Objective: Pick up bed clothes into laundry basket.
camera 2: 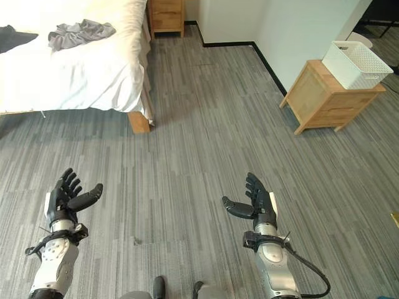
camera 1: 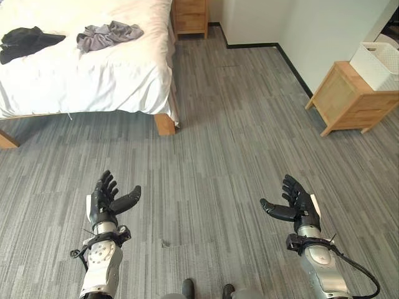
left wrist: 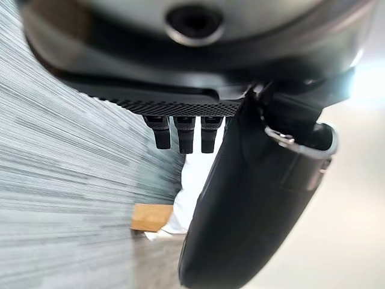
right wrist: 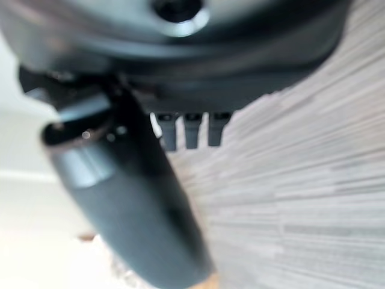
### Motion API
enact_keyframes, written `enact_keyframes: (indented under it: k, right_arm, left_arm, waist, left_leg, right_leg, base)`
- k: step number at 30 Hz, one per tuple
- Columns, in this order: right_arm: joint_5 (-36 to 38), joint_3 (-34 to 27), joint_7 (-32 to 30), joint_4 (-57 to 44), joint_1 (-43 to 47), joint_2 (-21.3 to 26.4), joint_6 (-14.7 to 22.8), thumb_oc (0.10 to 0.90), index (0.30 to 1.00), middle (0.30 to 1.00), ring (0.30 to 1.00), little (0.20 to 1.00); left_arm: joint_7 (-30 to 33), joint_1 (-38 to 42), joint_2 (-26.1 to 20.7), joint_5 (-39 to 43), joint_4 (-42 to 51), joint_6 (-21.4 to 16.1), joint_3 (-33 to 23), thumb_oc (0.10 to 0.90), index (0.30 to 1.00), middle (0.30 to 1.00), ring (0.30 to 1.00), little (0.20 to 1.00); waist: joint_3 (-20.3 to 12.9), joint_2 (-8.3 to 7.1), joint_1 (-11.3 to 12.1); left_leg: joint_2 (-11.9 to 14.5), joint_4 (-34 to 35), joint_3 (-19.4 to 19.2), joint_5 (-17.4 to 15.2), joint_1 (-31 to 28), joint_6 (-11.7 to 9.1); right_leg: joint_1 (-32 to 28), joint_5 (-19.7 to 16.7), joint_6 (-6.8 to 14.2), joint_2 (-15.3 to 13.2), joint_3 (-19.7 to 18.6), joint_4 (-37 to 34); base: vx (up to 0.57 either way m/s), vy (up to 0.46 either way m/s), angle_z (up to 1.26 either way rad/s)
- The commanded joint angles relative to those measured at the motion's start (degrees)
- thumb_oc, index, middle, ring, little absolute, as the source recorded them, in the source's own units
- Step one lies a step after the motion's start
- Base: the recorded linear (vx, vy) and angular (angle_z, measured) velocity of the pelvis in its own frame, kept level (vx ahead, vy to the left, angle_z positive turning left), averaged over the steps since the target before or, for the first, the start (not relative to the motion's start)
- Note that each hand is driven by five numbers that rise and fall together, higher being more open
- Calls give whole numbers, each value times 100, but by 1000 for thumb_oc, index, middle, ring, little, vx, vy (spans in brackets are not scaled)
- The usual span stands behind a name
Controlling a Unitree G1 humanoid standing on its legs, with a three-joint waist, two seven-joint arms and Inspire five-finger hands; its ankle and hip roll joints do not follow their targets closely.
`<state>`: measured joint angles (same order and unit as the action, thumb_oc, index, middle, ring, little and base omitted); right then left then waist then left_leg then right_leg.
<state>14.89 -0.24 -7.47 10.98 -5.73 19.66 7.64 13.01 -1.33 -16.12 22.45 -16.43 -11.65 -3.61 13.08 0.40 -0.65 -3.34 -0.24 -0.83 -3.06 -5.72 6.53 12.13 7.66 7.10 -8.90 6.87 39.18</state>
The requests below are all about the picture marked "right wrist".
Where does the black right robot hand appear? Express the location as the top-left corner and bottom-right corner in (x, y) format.
(0, 0), (357, 289)

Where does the white bed sheet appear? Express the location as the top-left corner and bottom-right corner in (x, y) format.
(0, 33), (145, 289)

